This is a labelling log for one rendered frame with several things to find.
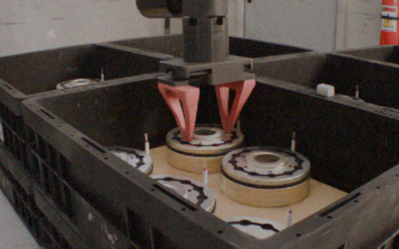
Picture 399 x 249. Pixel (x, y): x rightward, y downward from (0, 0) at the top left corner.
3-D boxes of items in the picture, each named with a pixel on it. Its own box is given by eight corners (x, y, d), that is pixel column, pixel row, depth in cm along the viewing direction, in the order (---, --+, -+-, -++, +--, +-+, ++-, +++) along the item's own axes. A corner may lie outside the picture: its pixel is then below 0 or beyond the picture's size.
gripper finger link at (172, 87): (158, 137, 59) (155, 66, 56) (204, 128, 62) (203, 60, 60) (186, 151, 53) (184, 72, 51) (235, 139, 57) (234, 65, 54)
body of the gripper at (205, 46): (158, 76, 57) (155, 17, 54) (223, 67, 62) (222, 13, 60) (185, 83, 51) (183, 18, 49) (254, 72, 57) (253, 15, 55)
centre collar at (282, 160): (296, 161, 51) (296, 157, 50) (270, 175, 47) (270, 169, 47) (262, 151, 54) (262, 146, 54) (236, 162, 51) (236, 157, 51)
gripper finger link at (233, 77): (182, 132, 61) (180, 62, 58) (225, 123, 64) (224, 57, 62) (211, 145, 55) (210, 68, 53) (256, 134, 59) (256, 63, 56)
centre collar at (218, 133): (231, 138, 59) (231, 133, 58) (199, 145, 56) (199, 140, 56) (210, 128, 62) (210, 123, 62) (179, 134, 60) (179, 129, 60)
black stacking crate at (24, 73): (207, 140, 72) (208, 70, 69) (31, 188, 55) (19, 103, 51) (98, 94, 102) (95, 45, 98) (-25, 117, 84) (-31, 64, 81)
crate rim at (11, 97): (210, 82, 69) (210, 66, 68) (20, 118, 51) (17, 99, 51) (96, 52, 99) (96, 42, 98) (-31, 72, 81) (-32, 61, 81)
